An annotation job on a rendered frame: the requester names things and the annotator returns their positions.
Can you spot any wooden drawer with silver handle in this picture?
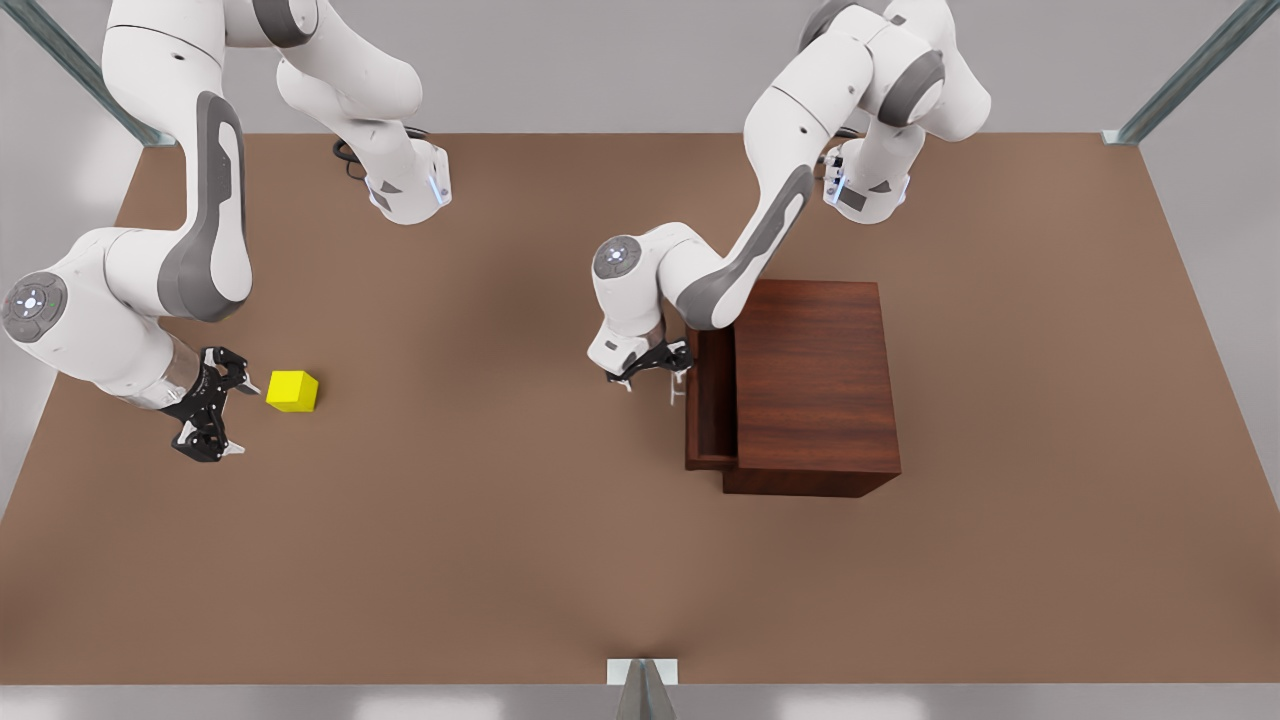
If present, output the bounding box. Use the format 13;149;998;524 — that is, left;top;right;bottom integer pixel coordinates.
668;324;740;472

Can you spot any yellow cube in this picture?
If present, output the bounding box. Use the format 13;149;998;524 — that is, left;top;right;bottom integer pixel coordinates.
265;369;320;414

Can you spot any dark wooden cabinet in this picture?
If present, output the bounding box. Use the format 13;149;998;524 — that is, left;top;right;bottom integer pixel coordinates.
721;280;902;499

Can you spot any black cable loop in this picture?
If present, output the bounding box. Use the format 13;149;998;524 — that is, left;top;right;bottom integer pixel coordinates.
332;126;431;183

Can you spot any silver frame post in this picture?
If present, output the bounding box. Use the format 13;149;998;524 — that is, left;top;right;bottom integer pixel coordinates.
1102;0;1280;147
0;0;177;149
606;657;680;720

